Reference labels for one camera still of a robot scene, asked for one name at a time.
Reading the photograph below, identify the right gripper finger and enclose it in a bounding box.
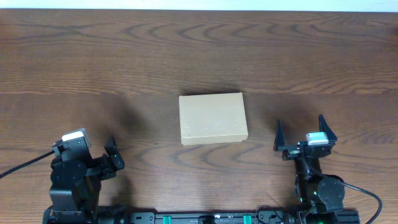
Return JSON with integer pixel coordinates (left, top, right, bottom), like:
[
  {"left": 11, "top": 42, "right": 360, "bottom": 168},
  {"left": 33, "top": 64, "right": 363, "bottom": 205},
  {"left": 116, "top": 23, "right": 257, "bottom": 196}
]
[
  {"left": 318, "top": 114, "right": 338, "bottom": 143},
  {"left": 273, "top": 119, "right": 285, "bottom": 151}
]

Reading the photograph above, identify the cardboard box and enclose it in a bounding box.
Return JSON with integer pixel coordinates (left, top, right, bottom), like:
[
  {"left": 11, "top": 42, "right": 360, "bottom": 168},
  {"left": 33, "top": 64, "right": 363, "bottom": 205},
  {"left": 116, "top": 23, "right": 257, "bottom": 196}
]
[{"left": 178, "top": 93, "right": 248, "bottom": 146}]

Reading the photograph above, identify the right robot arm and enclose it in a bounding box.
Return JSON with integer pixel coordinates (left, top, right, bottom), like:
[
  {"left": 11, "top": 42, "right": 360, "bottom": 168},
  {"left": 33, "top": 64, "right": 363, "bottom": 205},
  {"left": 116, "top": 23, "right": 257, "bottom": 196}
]
[{"left": 273, "top": 115, "right": 345, "bottom": 223}]

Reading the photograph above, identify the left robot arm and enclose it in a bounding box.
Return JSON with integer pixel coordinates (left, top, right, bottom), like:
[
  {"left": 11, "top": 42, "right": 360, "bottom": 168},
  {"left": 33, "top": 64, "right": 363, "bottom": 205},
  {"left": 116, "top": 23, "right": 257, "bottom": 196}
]
[{"left": 42, "top": 136, "right": 129, "bottom": 224}]

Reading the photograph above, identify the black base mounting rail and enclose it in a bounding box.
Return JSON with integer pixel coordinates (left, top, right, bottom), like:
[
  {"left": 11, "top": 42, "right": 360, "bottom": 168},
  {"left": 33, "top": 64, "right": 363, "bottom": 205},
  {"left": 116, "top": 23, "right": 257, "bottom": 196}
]
[{"left": 93, "top": 208, "right": 361, "bottom": 224}]

